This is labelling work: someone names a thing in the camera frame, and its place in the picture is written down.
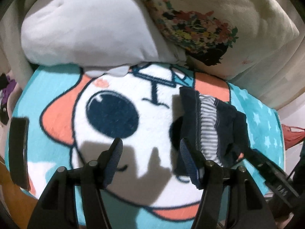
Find striped navy patched pants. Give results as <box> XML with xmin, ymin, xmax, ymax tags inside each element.
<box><xmin>169</xmin><ymin>87</ymin><xmax>250</xmax><ymax>168</ymax></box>

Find red cloth item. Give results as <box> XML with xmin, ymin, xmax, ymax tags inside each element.
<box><xmin>281</xmin><ymin>124</ymin><xmax>305</xmax><ymax>150</ymax></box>

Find teal cartoon star blanket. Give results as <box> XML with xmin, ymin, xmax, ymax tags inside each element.
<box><xmin>13</xmin><ymin>63</ymin><xmax>284</xmax><ymax>228</ymax></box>

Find purple clothes pile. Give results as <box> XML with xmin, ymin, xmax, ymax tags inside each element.
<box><xmin>0</xmin><ymin>73</ymin><xmax>17</xmax><ymax>125</ymax></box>

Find cream floral butterfly pillow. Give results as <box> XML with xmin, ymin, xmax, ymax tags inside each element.
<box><xmin>143</xmin><ymin>0</ymin><xmax>299</xmax><ymax>79</ymax></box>

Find white grey plush pillow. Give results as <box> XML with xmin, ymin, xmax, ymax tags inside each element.
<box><xmin>21</xmin><ymin>0</ymin><xmax>186</xmax><ymax>77</ymax></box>

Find black strap on blanket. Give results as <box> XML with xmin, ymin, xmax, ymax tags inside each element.
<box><xmin>8</xmin><ymin>117</ymin><xmax>30</xmax><ymax>191</ymax></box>

